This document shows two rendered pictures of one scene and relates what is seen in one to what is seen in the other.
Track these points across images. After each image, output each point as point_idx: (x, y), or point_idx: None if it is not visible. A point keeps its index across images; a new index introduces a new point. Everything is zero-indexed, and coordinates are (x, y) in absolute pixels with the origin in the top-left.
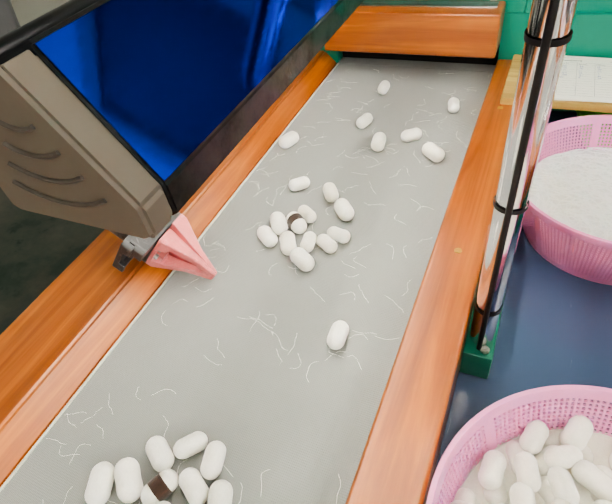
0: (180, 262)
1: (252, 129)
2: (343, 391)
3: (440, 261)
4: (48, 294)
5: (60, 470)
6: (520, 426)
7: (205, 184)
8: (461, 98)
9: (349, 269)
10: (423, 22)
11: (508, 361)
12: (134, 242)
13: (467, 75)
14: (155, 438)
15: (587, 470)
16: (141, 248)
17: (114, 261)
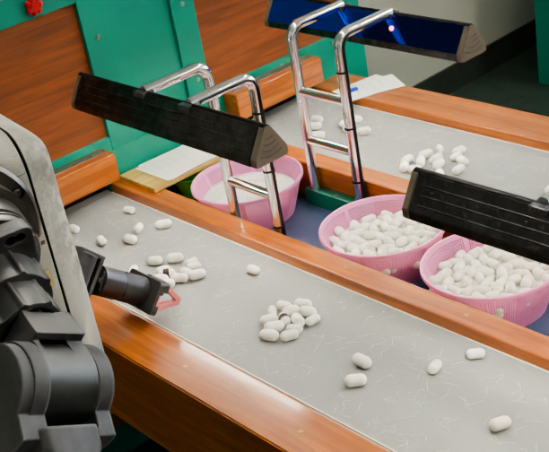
0: (162, 303)
1: None
2: (280, 275)
3: (244, 232)
4: (133, 354)
5: (250, 353)
6: (328, 241)
7: (97, 297)
8: (122, 208)
9: (215, 265)
10: (74, 178)
11: None
12: (163, 282)
13: (101, 201)
14: (262, 316)
15: (352, 230)
16: (167, 282)
17: (153, 307)
